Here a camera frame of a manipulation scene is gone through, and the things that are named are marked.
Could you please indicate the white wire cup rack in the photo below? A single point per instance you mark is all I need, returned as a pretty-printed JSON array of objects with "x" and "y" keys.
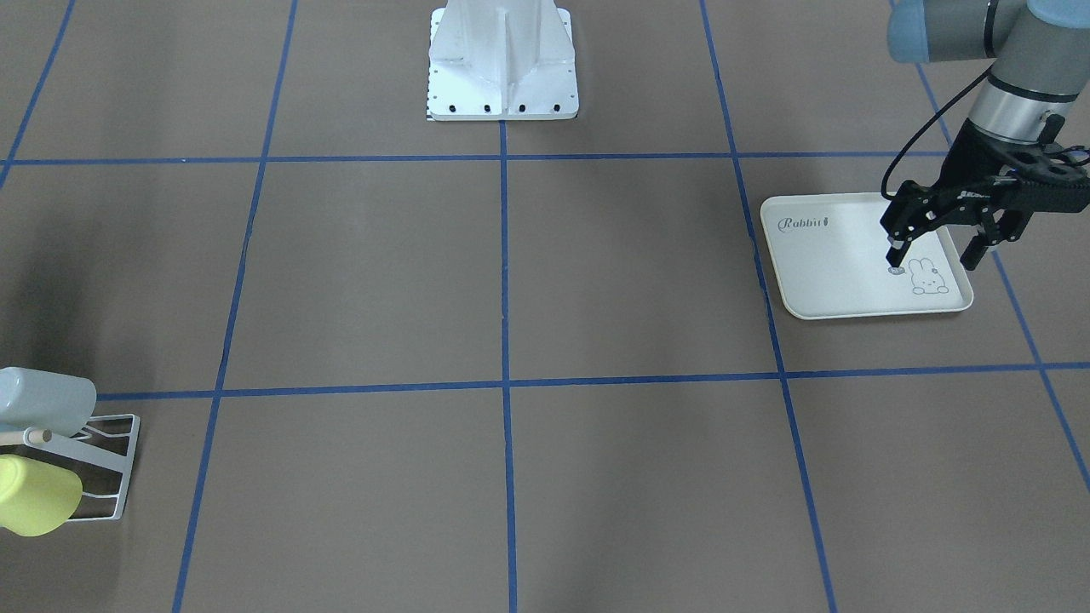
[{"x": 103, "y": 455}]

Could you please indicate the wooden rack handle rod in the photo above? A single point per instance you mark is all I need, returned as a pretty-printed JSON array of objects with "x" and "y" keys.
[{"x": 32, "y": 437}]

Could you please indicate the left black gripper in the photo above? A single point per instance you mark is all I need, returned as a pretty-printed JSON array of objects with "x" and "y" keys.
[{"x": 973, "y": 157}]

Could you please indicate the cream rabbit tray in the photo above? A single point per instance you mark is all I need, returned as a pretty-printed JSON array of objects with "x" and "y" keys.
[{"x": 829, "y": 258}]

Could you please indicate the grey plastic cup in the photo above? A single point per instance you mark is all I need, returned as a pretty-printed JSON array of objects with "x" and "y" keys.
[{"x": 60, "y": 403}]

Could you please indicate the yellow plastic cup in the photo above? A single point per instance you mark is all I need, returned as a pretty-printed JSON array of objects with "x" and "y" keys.
[{"x": 37, "y": 497}]

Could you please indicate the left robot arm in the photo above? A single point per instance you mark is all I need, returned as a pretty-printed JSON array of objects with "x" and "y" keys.
[{"x": 1038, "y": 53}]

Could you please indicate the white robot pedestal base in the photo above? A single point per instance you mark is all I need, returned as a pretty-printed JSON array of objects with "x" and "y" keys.
[{"x": 501, "y": 61}]

